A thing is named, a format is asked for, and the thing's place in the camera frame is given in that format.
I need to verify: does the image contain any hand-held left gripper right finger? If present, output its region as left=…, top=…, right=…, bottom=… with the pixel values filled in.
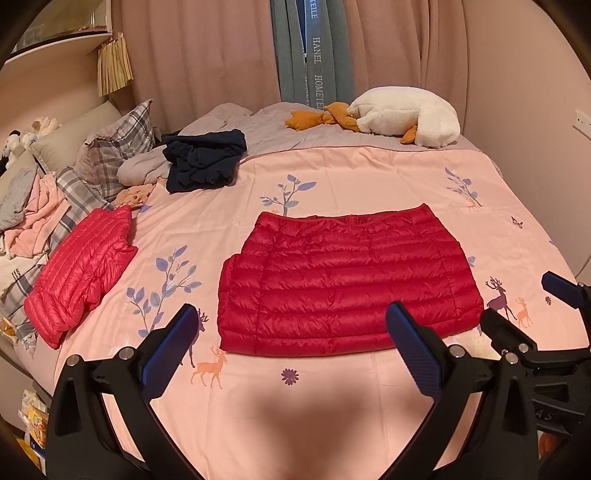
left=385, top=301, right=539, bottom=480

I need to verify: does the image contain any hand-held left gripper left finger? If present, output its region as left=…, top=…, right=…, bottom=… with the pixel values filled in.
left=46, top=303, right=199, bottom=480

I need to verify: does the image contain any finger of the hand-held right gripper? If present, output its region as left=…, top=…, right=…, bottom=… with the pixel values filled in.
left=541, top=271, right=591, bottom=324
left=480, top=308, right=539, bottom=368

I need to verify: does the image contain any red puffer jacket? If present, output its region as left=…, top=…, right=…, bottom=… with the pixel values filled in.
left=218, top=203, right=485, bottom=358

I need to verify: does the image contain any pink clothes pile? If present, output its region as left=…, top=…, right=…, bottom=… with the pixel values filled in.
left=4, top=174, right=70, bottom=257

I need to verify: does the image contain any pink folded puffer jacket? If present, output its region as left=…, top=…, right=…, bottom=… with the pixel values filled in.
left=24, top=205, right=138, bottom=349

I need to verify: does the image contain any tan teddy plush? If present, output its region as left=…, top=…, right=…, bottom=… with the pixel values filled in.
left=113, top=183, right=158, bottom=208

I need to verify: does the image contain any pile of snack packets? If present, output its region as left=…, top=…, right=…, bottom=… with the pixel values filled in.
left=18, top=390, right=49, bottom=450

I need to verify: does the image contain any white printed cloth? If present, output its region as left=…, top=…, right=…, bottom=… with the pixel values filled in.
left=0, top=256, right=35, bottom=296

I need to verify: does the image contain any plaid pillow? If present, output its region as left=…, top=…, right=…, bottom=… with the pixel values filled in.
left=0, top=166, right=112, bottom=333
left=75, top=99, right=155, bottom=201

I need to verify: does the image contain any navy crumpled garment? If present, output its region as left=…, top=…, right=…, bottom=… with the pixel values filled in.
left=163, top=130, right=247, bottom=193

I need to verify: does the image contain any pink deer-print blanket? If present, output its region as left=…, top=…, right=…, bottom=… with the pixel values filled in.
left=53, top=143, right=583, bottom=480

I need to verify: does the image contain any grey crumpled cloth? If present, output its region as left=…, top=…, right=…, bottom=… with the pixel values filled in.
left=0, top=166, right=38, bottom=229

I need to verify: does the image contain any beige headboard cushion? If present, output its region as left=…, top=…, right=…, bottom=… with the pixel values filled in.
left=30, top=100, right=122, bottom=160

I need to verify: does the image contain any grey bed sheet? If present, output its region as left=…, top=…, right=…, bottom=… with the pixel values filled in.
left=178, top=102, right=485, bottom=162

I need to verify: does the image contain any white goose plush toy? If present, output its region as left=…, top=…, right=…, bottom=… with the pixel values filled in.
left=285, top=86, right=461, bottom=148

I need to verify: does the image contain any beige fluffy plush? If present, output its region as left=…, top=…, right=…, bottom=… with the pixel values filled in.
left=30, top=117, right=62, bottom=137

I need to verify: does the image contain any white dog plush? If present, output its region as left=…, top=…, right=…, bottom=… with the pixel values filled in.
left=2, top=131, right=25, bottom=162

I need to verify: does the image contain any yellow fringed hanging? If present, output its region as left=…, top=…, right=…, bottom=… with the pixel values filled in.
left=97, top=33, right=134, bottom=97

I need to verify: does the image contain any pink curtain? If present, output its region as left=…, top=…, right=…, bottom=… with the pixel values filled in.
left=351, top=0, right=467, bottom=114
left=113, top=0, right=282, bottom=134

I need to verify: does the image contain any blue-grey curtain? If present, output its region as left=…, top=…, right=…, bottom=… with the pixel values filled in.
left=270, top=0, right=356, bottom=104

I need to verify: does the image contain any wall shelf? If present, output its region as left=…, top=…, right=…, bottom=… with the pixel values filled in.
left=7, top=0, right=114, bottom=58

